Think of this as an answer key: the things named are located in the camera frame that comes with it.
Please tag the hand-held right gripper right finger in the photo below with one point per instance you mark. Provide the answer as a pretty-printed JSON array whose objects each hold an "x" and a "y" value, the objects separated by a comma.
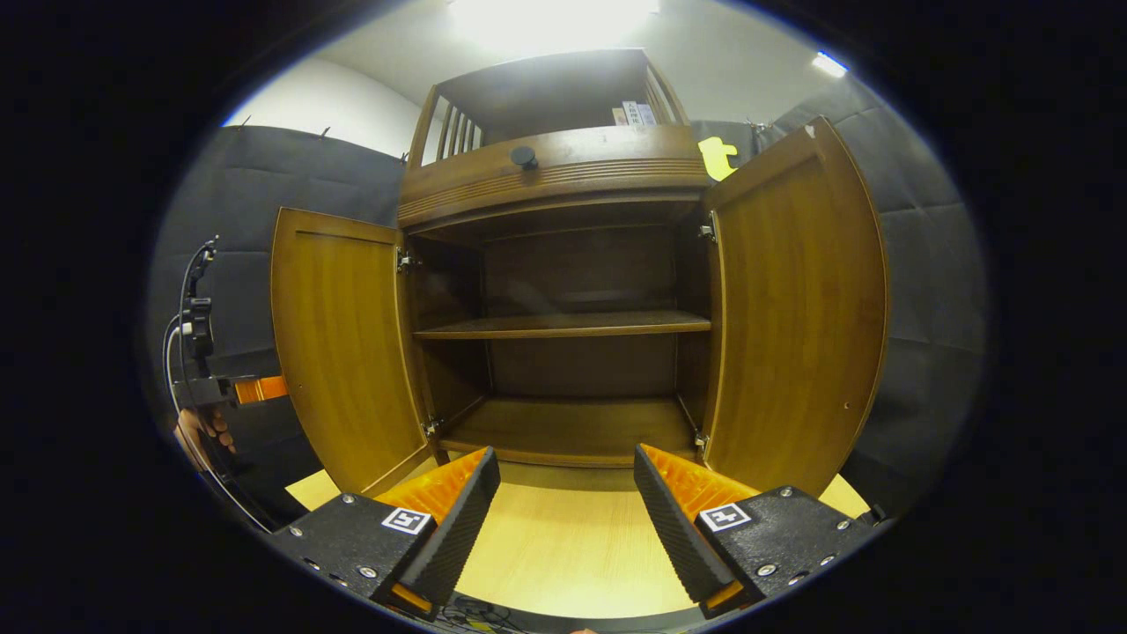
[{"x": 678, "y": 537}]

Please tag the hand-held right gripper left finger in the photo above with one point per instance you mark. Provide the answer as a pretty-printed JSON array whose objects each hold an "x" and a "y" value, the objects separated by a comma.
[{"x": 458, "y": 537}]

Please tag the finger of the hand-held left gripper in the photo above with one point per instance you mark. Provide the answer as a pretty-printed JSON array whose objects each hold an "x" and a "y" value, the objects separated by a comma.
[{"x": 260, "y": 390}]

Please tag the wooden shoe cabinet door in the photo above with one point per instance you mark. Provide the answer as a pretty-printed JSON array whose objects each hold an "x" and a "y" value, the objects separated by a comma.
[
  {"x": 343, "y": 352},
  {"x": 792, "y": 317}
]

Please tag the black backdrop cloth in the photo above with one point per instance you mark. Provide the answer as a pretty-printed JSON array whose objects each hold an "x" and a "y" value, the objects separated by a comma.
[{"x": 924, "y": 291}]

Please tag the round black drawer knob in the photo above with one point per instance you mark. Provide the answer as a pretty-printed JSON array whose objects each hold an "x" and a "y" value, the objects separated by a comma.
[{"x": 524, "y": 157}]

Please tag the pale blue spine book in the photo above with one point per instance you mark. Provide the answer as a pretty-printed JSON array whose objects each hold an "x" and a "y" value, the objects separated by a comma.
[{"x": 647, "y": 114}]

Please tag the white spine book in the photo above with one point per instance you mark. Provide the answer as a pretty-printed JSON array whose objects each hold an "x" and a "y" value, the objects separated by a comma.
[{"x": 632, "y": 113}]

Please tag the large ceiling light panel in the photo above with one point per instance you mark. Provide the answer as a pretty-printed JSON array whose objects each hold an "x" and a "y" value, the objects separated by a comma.
[{"x": 555, "y": 22}]

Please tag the small ceiling light panel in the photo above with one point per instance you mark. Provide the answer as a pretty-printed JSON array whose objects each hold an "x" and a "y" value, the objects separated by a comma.
[{"x": 829, "y": 64}]

